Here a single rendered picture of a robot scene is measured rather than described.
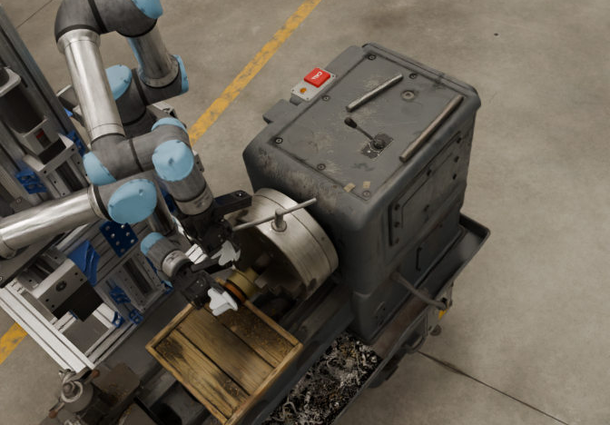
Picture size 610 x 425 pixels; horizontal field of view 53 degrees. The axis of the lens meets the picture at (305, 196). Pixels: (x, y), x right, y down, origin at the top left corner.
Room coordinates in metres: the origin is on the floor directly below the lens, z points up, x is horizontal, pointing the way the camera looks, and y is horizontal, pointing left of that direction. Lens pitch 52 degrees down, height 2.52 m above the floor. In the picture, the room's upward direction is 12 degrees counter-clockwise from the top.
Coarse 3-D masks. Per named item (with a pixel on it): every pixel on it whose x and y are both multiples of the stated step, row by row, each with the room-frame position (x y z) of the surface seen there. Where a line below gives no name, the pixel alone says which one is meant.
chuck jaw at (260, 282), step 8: (272, 264) 0.88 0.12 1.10; (264, 272) 0.86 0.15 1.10; (272, 272) 0.86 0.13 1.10; (280, 272) 0.85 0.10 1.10; (288, 272) 0.85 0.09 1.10; (256, 280) 0.85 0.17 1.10; (264, 280) 0.84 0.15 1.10; (272, 280) 0.84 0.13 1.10; (280, 280) 0.83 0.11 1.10; (288, 280) 0.83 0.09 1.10; (296, 280) 0.82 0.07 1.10; (312, 280) 0.82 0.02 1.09; (264, 288) 0.82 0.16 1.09; (272, 288) 0.81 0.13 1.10; (280, 288) 0.82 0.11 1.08; (288, 288) 0.80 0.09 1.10; (296, 288) 0.80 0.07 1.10; (304, 288) 0.81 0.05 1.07; (296, 296) 0.79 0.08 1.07
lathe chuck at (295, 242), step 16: (256, 208) 0.98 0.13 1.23; (272, 208) 0.97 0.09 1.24; (288, 224) 0.91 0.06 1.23; (256, 240) 0.93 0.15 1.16; (272, 240) 0.88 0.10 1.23; (288, 240) 0.87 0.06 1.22; (304, 240) 0.88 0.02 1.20; (272, 256) 0.89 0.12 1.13; (288, 256) 0.84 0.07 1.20; (304, 256) 0.84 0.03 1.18; (320, 256) 0.85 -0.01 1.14; (304, 272) 0.81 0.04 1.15; (320, 272) 0.83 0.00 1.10
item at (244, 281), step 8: (232, 272) 0.88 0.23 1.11; (240, 272) 0.86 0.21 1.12; (248, 272) 0.87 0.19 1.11; (256, 272) 0.87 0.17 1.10; (232, 280) 0.85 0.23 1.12; (240, 280) 0.84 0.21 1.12; (248, 280) 0.84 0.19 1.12; (224, 288) 0.83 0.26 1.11; (232, 288) 0.83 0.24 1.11; (240, 288) 0.82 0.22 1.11; (248, 288) 0.82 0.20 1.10; (256, 288) 0.83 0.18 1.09; (232, 296) 0.81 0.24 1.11; (240, 296) 0.81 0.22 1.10; (248, 296) 0.81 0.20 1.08; (240, 304) 0.80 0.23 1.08
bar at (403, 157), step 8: (456, 96) 1.20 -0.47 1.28; (448, 104) 1.17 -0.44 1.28; (456, 104) 1.17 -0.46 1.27; (440, 112) 1.15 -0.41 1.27; (448, 112) 1.15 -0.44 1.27; (440, 120) 1.12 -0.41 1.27; (432, 128) 1.10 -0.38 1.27; (424, 136) 1.07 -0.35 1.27; (416, 144) 1.05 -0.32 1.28; (408, 152) 1.03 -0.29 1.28; (400, 160) 1.02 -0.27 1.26
